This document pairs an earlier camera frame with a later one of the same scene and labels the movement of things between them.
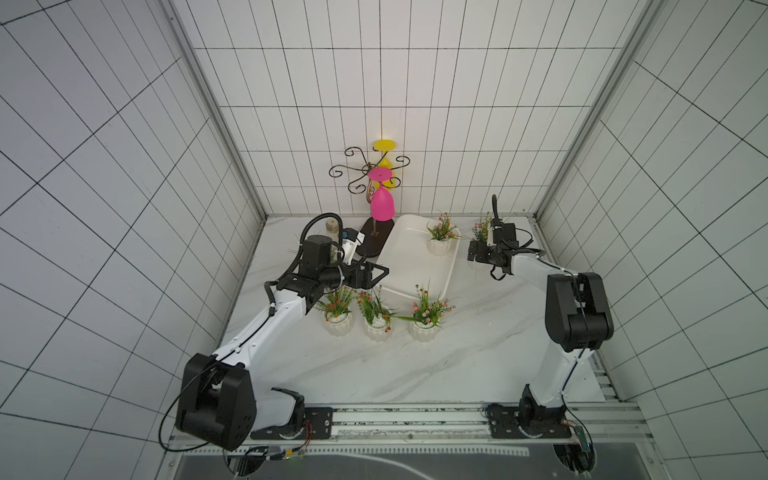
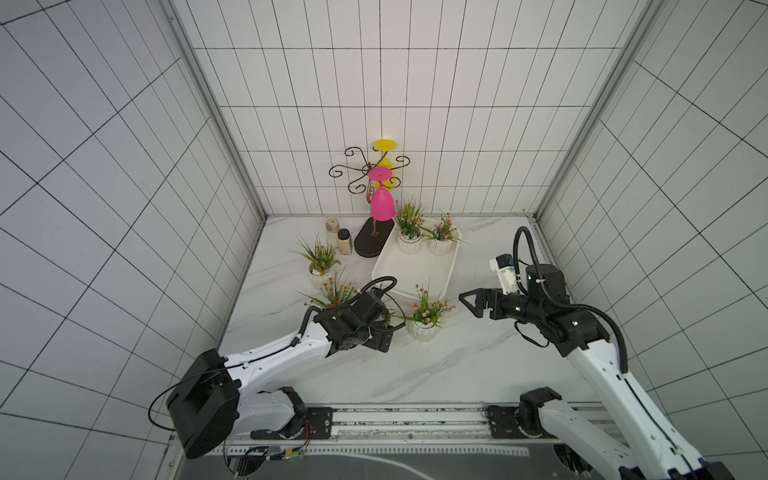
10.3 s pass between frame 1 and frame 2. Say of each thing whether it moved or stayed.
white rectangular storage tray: stayed
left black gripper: moved
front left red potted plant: stayed
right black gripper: moved
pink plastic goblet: stayed
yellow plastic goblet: stayed
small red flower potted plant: stayed
